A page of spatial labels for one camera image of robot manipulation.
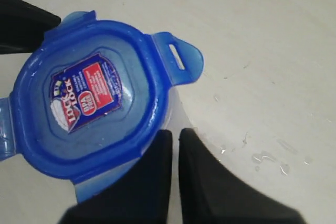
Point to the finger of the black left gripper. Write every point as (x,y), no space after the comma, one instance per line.
(23,26)

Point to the blue plastic lid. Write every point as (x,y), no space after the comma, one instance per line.
(89,101)

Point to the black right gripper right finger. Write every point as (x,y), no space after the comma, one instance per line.
(210,193)

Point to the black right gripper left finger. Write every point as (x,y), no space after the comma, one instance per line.
(140,196)

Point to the clear plastic container with label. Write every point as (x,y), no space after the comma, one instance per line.
(176,118)

